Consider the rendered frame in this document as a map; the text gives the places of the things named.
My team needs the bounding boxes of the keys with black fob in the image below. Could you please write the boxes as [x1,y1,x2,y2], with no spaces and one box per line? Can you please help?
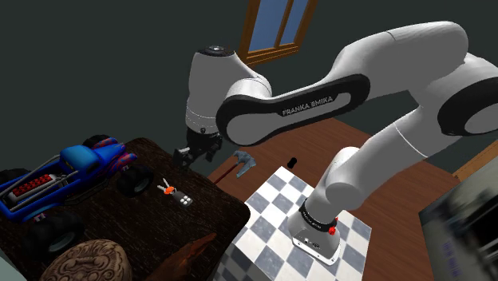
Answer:
[156,177,194,209]

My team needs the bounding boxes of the dark brown table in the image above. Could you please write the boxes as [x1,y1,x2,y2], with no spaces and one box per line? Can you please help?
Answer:
[0,137,251,281]

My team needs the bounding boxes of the checkered robot stand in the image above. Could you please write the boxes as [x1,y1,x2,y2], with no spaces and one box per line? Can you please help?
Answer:
[211,165,373,281]

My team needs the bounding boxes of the reddish brown wooden piece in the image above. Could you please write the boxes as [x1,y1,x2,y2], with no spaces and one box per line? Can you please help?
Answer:
[144,232,218,281]

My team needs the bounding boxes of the blue monster truck toy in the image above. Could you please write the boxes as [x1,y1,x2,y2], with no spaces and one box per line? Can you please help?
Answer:
[0,134,155,256]

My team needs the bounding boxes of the wooden framed window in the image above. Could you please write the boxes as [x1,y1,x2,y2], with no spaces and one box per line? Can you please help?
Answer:
[237,0,318,68]

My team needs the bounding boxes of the carved brown round object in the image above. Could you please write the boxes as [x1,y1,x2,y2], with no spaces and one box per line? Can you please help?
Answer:
[38,239,133,281]

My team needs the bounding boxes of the grey metal appliance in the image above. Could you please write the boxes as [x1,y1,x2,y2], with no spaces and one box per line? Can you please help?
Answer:
[417,166,498,281]

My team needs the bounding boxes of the grey axe with red handle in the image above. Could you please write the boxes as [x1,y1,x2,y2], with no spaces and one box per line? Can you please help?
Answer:
[212,150,258,185]

